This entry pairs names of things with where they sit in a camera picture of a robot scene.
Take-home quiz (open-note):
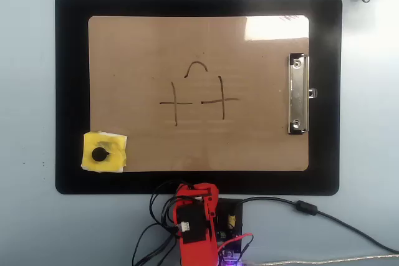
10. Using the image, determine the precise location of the silver braided cable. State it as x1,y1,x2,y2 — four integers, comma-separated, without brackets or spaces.
244,254,399,266

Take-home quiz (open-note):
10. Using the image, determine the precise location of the black power cable with ferrite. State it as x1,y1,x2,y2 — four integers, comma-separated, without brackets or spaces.
240,196,399,255

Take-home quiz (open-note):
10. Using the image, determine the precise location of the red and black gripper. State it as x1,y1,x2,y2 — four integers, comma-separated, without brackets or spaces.
174,183,219,208

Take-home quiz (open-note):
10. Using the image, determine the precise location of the brown clipboard board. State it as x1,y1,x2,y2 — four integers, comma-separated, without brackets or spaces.
87,14,310,173

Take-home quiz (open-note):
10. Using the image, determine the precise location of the yellow sponge with black knob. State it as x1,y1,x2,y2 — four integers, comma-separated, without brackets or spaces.
80,130,128,174

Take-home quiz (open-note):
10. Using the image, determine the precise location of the silver metal clipboard clip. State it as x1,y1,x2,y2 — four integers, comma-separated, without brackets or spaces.
287,52,319,136

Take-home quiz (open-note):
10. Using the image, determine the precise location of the black servo cable on arm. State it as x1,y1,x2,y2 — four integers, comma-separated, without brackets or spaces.
148,179,188,232

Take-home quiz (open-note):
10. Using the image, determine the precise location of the black controller circuit board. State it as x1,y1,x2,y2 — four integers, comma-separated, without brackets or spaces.
215,197,244,264

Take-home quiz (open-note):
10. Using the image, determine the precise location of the thin red wire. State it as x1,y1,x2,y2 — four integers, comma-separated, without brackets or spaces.
217,232,254,256

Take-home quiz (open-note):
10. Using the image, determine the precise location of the black rectangular desk mat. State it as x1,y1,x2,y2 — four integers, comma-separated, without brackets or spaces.
54,0,344,196

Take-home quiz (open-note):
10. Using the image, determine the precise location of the black looping cable on table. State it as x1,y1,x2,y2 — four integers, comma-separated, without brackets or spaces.
132,222,180,266

